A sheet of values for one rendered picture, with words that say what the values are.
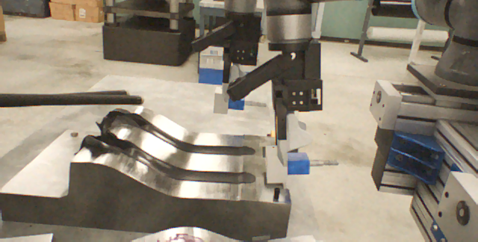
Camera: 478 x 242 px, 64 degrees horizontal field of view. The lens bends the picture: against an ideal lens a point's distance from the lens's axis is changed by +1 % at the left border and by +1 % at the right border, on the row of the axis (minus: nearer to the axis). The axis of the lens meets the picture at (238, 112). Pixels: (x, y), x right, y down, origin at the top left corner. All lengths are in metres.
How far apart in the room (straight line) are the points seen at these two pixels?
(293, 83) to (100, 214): 0.40
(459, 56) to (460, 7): 0.11
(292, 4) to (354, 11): 6.71
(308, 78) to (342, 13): 6.64
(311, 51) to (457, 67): 0.48
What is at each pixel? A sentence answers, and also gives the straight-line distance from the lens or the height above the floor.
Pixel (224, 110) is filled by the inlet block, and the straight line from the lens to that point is 0.95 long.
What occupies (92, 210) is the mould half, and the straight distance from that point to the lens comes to 0.73.
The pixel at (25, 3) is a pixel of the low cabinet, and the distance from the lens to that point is 7.67.
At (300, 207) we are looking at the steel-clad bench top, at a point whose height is 0.80.
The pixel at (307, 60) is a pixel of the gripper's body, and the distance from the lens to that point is 0.65.
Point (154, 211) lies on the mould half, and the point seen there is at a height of 0.85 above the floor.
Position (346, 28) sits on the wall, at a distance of 7.34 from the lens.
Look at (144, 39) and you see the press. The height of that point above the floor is 0.29.
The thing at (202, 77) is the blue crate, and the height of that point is 0.12.
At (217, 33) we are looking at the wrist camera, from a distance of 0.89.
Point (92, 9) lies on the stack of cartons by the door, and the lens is 7.29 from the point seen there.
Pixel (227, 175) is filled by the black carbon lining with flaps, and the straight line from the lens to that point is 0.73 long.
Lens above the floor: 1.26
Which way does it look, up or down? 22 degrees down
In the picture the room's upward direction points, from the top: 5 degrees clockwise
